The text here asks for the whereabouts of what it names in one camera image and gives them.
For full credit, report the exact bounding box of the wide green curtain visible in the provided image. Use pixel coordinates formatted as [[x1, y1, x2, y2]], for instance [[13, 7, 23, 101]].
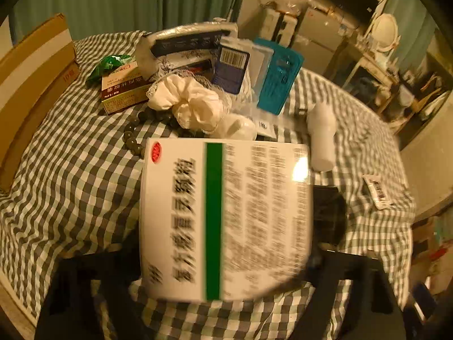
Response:
[[10, 0, 248, 42]]

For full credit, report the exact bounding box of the small white sachet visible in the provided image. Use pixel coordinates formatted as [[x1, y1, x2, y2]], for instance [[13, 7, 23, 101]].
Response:
[[363, 173, 392, 210]]

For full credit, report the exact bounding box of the brown cardboard box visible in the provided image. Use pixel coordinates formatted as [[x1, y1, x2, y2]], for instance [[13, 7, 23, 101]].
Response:
[[0, 13, 78, 192]]

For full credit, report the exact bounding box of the wooden dressing table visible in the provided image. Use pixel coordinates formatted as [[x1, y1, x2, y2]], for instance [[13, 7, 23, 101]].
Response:
[[329, 48, 394, 90]]

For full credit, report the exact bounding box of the cotton swab jar blue label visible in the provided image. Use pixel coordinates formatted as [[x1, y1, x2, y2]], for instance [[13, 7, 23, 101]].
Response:
[[212, 36, 276, 96]]

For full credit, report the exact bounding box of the grey mini fridge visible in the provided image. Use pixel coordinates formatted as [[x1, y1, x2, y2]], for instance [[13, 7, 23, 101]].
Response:
[[294, 5, 354, 75]]

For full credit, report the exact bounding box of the cream cloth scrunchie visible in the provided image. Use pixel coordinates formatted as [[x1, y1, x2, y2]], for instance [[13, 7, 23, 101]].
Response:
[[147, 74, 230, 136]]

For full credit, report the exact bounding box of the white green-striped medicine box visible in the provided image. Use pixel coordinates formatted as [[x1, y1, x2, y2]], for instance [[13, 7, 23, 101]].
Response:
[[139, 137, 314, 301]]

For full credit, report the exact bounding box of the dark bead bracelet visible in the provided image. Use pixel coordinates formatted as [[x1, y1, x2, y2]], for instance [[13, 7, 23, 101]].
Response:
[[122, 110, 185, 157]]

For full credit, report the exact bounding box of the silver cotton pad package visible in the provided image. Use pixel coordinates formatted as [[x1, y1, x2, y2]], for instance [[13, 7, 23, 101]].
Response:
[[136, 22, 239, 76]]

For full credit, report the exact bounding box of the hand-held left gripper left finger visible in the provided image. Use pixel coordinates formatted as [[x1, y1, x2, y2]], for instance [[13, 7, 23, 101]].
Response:
[[35, 244, 149, 340]]

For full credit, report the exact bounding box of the narrow green curtain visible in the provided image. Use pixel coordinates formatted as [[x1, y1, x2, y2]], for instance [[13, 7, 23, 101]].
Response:
[[384, 0, 439, 65]]

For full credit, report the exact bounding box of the clear plastic bag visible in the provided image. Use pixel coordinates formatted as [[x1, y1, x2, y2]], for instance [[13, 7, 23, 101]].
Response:
[[228, 90, 308, 139]]

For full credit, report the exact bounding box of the white plastic bottle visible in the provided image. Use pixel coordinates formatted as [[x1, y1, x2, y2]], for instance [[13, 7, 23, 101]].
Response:
[[306, 102, 337, 171]]

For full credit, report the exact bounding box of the brown and white medicine box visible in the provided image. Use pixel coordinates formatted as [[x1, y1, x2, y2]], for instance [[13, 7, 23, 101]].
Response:
[[101, 62, 158, 115]]

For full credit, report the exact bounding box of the green snack packet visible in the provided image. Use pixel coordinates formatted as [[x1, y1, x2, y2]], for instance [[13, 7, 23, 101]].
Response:
[[87, 54, 137, 86]]

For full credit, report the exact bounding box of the checked cloth covered desktop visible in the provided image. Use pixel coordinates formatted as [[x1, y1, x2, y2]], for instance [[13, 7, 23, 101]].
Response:
[[0, 30, 416, 340]]

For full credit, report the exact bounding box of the teal flat packet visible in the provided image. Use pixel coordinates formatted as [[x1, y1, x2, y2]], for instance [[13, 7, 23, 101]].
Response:
[[255, 38, 305, 115]]

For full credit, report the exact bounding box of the white suitcase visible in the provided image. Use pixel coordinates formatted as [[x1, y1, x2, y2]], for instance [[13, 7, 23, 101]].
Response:
[[264, 7, 300, 49]]

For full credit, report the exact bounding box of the round white vanity mirror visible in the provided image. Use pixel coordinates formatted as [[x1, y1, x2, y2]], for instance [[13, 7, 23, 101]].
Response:
[[370, 13, 399, 52]]

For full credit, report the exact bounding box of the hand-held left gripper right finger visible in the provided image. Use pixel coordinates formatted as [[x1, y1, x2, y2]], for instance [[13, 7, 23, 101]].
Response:
[[304, 185, 408, 340]]

